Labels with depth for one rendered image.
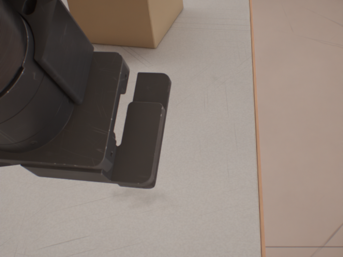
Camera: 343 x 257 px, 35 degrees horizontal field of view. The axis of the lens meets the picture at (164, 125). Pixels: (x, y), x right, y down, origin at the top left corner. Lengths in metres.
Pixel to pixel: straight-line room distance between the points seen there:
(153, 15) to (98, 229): 0.48
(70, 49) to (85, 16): 0.84
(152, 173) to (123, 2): 0.79
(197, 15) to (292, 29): 1.82
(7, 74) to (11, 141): 0.05
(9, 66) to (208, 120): 0.66
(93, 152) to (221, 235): 0.45
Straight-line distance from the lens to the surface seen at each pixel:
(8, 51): 0.23
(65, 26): 0.27
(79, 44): 0.28
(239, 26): 1.13
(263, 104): 2.43
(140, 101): 0.31
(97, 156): 0.27
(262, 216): 0.72
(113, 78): 0.29
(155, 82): 0.31
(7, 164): 0.38
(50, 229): 0.76
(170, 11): 1.14
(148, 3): 1.04
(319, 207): 1.98
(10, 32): 0.23
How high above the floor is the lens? 1.45
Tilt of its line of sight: 38 degrees down
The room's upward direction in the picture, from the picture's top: 9 degrees counter-clockwise
